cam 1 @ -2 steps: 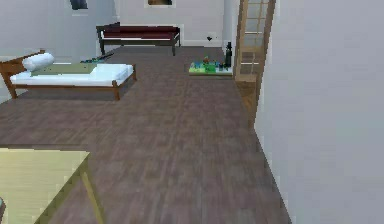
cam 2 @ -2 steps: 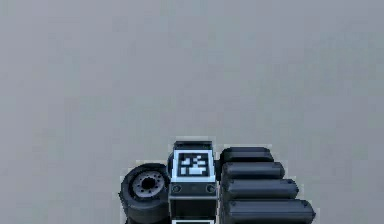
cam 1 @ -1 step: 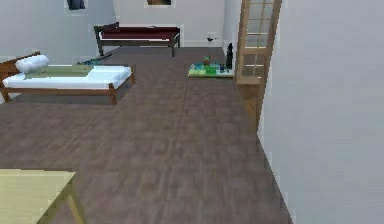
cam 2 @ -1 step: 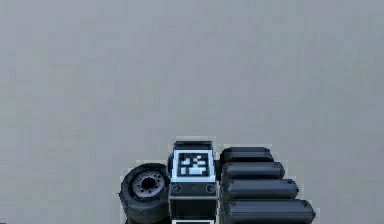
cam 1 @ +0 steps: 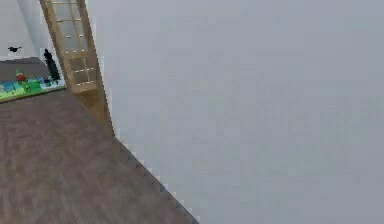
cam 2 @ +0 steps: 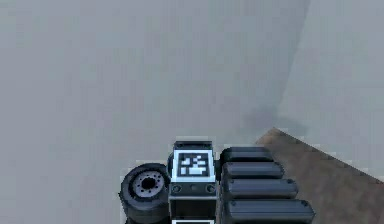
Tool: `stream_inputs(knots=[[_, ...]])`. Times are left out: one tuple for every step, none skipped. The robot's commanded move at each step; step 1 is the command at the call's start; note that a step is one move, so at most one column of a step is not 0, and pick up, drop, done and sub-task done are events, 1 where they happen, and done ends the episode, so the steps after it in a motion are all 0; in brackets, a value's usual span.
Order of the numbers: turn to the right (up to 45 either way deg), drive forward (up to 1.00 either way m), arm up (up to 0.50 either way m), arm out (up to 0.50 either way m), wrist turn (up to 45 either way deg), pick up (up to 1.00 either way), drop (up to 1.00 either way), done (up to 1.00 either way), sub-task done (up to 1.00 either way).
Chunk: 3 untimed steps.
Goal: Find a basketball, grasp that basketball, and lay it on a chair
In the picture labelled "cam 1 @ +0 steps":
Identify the light wooden slatted room door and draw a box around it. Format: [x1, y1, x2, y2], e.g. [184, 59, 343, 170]
[39, 0, 115, 137]

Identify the tall black object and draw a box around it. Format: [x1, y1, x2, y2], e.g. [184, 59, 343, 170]
[43, 48, 62, 82]

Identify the green blue patterned play mat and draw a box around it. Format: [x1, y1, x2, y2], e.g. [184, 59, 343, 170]
[0, 75, 67, 103]

